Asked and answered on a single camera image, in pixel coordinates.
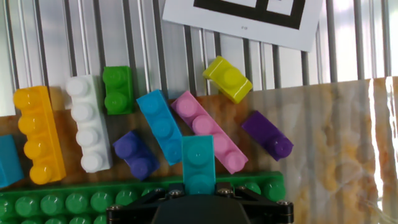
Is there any pink long block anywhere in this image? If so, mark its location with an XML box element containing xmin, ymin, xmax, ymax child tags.
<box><xmin>170</xmin><ymin>90</ymin><xmax>249</xmax><ymax>175</ymax></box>

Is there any white four-stud long block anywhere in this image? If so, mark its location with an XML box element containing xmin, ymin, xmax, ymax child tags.
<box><xmin>65</xmin><ymin>74</ymin><xmax>113</xmax><ymax>174</ymax></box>

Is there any dark purple sloped block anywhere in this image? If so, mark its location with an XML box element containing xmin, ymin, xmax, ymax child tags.
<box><xmin>241</xmin><ymin>110</ymin><xmax>294</xmax><ymax>162</ymax></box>

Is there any printed marker tag paper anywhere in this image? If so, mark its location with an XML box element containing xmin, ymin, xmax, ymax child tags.
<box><xmin>162</xmin><ymin>0</ymin><xmax>324</xmax><ymax>53</ymax></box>

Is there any orange-yellow four-stud long block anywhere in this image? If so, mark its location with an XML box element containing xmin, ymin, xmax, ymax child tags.
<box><xmin>12</xmin><ymin>85</ymin><xmax>67</xmax><ymax>185</ymax></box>

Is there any green studded baseplate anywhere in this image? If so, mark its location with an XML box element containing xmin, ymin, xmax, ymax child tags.
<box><xmin>0</xmin><ymin>170</ymin><xmax>287</xmax><ymax>224</ymax></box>

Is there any lemon yellow small block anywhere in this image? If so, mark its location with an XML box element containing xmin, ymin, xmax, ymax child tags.
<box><xmin>202</xmin><ymin>55</ymin><xmax>253</xmax><ymax>105</ymax></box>

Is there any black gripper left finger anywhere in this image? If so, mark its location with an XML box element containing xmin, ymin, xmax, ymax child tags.
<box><xmin>105</xmin><ymin>183</ymin><xmax>185</xmax><ymax>224</ymax></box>

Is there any indigo two-stud block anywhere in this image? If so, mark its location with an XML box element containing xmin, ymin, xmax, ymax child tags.
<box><xmin>112</xmin><ymin>130</ymin><xmax>160</xmax><ymax>182</ymax></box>

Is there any blue square four-stud block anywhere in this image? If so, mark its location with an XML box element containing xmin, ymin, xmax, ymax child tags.
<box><xmin>0</xmin><ymin>134</ymin><xmax>25</xmax><ymax>189</ymax></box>

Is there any marble pattern mat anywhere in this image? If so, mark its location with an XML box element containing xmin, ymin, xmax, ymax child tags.
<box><xmin>0</xmin><ymin>76</ymin><xmax>398</xmax><ymax>224</ymax></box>

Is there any green two-stud block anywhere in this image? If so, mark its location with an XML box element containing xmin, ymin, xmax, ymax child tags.
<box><xmin>102</xmin><ymin>65</ymin><xmax>135</xmax><ymax>116</ymax></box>

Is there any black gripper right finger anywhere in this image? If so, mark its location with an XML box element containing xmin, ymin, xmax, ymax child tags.
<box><xmin>216</xmin><ymin>183</ymin><xmax>295</xmax><ymax>224</ymax></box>

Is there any teal long block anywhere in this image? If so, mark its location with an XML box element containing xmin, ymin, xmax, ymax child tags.
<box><xmin>181</xmin><ymin>134</ymin><xmax>217</xmax><ymax>196</ymax></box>

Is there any sky blue three-stud block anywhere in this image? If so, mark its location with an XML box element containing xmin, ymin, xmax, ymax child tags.
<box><xmin>136</xmin><ymin>89</ymin><xmax>183</xmax><ymax>166</ymax></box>

